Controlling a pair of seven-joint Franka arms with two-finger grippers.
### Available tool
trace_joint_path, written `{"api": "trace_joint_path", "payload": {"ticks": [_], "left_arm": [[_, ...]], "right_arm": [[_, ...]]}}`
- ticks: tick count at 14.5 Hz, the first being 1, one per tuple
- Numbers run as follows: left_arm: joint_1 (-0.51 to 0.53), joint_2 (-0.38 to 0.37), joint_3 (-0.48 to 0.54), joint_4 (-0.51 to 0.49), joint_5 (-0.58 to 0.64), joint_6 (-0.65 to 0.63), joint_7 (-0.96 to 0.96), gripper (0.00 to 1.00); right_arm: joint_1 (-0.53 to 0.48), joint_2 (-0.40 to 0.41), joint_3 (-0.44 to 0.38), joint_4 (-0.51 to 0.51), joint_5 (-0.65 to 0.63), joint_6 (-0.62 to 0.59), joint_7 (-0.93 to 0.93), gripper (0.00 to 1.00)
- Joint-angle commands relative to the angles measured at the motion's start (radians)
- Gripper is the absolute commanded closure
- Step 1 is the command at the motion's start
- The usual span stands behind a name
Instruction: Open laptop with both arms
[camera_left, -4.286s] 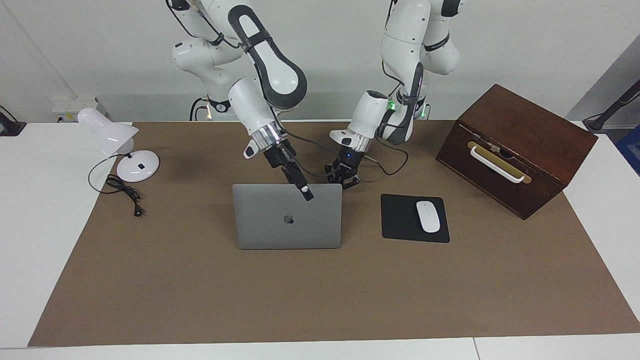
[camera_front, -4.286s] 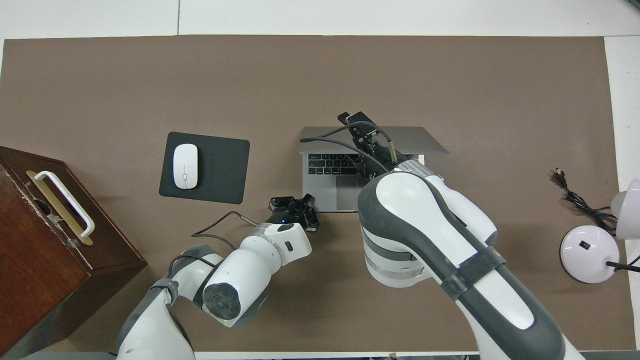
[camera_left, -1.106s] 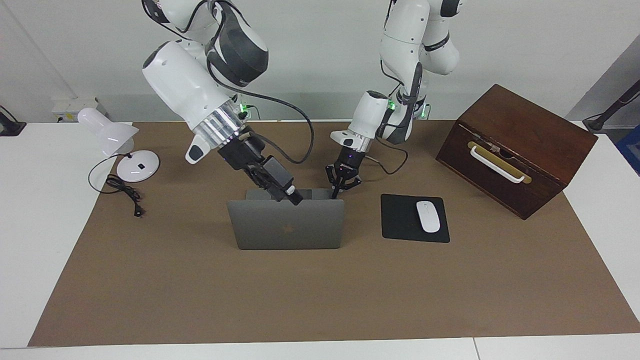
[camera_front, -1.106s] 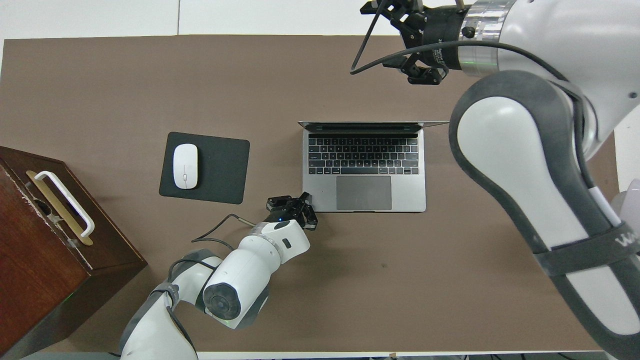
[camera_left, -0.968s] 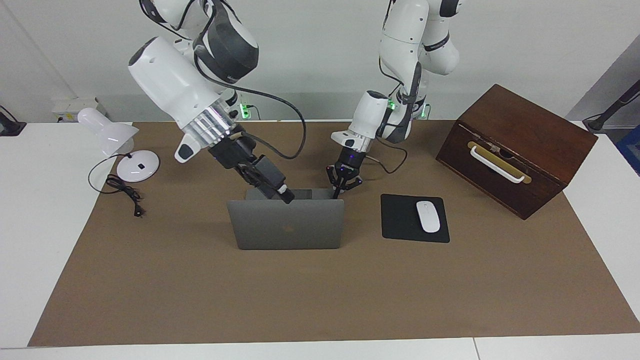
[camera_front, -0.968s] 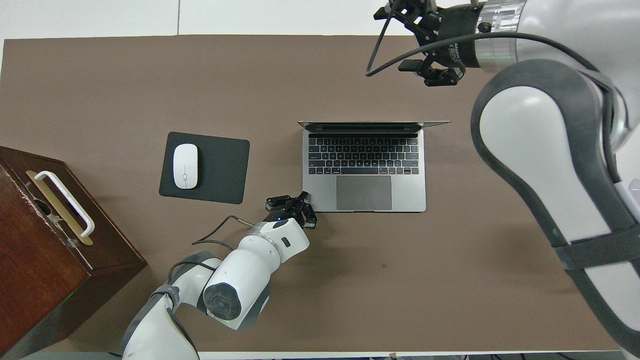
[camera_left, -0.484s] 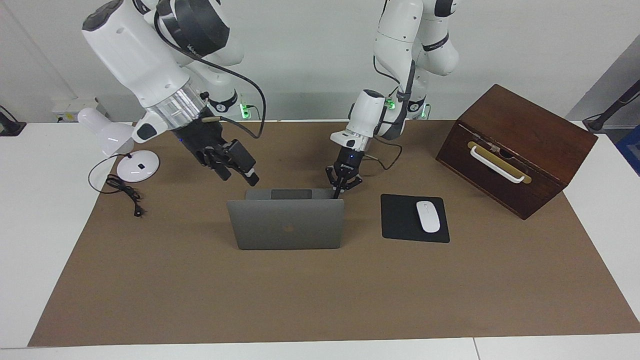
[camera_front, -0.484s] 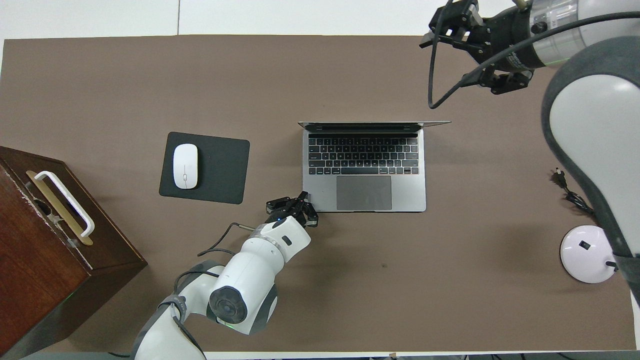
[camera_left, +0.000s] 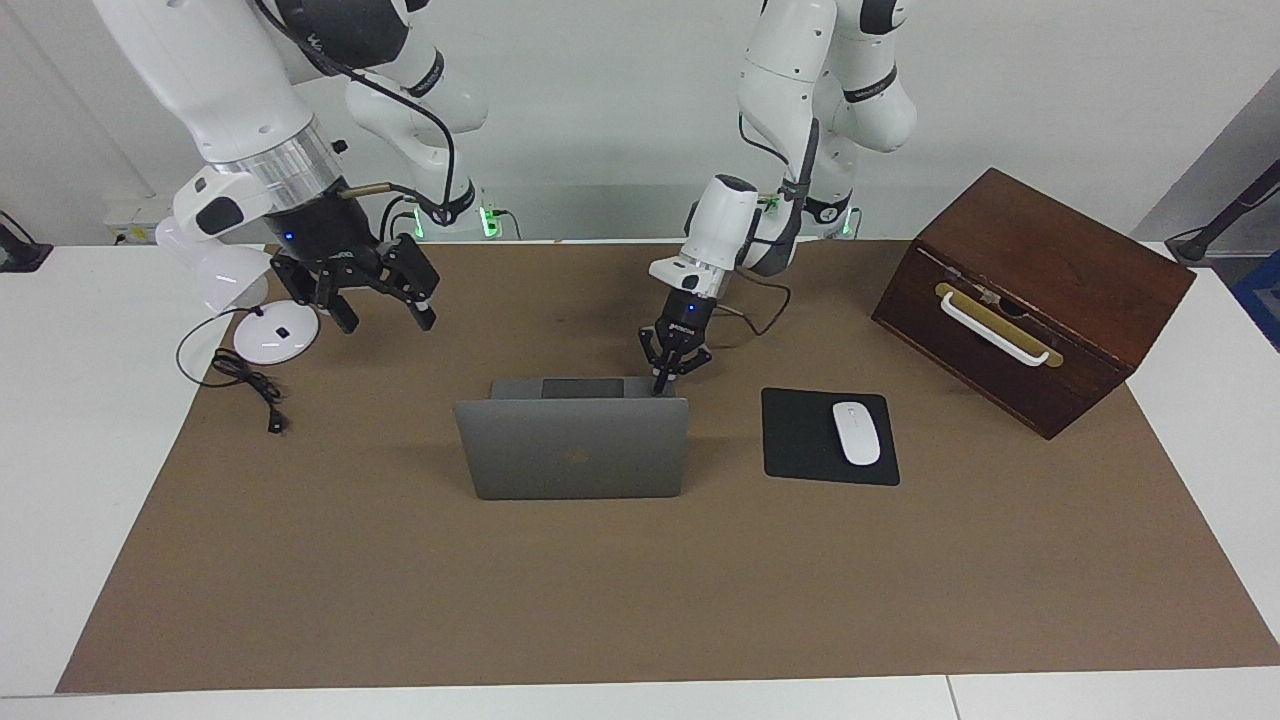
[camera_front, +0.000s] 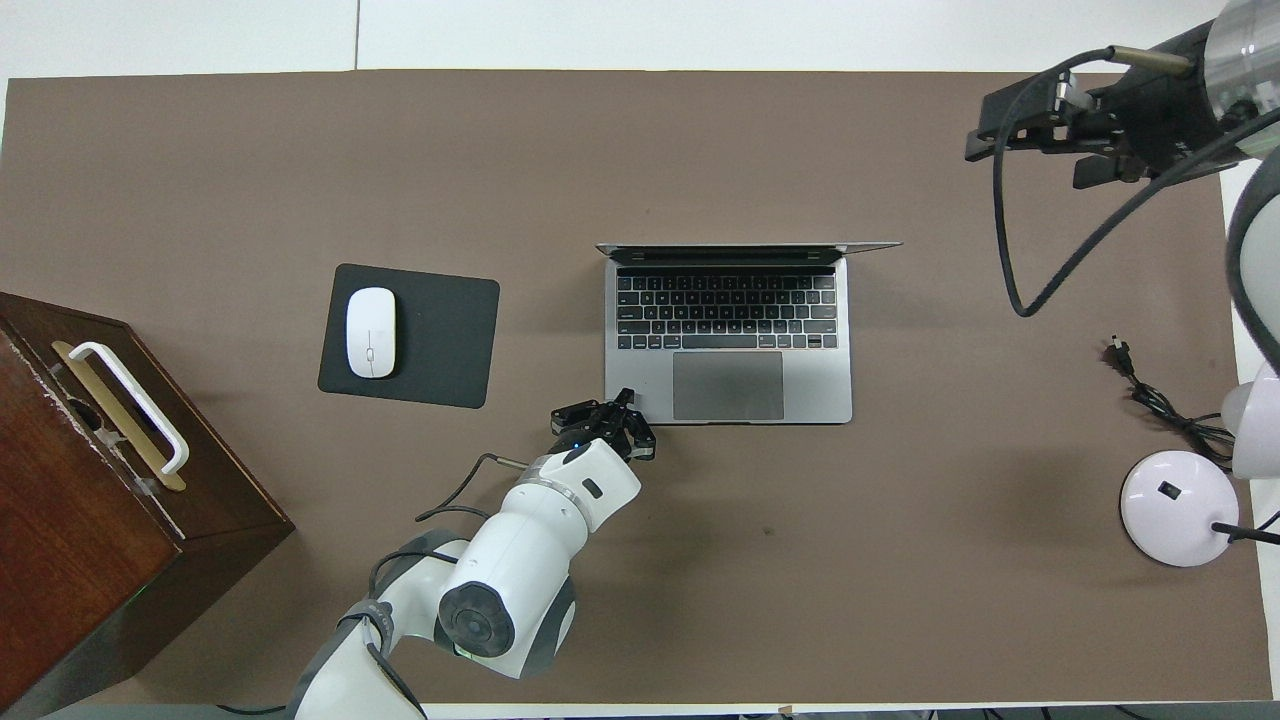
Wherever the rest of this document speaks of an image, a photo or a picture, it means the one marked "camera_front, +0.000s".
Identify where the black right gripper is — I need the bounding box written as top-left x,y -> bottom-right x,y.
965,25 -> 1226,191

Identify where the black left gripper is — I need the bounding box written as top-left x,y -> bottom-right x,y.
550,388 -> 658,461

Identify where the silver laptop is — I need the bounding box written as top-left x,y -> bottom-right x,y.
596,241 -> 903,425

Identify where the black mouse pad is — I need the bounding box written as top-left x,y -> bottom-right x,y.
318,263 -> 501,409

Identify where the white computer mouse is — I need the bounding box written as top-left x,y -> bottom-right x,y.
346,287 -> 398,379

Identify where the brown table mat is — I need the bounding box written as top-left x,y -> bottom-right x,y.
0,70 -> 1273,706

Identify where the white desk lamp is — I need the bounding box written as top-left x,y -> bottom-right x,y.
1120,357 -> 1280,568

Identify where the dark brown wooden box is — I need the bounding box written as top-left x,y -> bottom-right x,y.
0,292 -> 296,716

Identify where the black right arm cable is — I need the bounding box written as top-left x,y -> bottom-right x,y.
992,47 -> 1280,318

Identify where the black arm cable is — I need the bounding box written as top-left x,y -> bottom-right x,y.
365,453 -> 531,601
992,47 -> 1280,318

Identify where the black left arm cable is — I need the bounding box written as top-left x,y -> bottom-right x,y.
365,453 -> 531,601

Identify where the black lamp power cable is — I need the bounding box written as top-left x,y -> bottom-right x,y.
1103,337 -> 1236,463

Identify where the white box handle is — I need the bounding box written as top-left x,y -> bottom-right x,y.
68,342 -> 191,475

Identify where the brass handle plate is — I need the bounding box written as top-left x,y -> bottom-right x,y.
52,340 -> 188,491

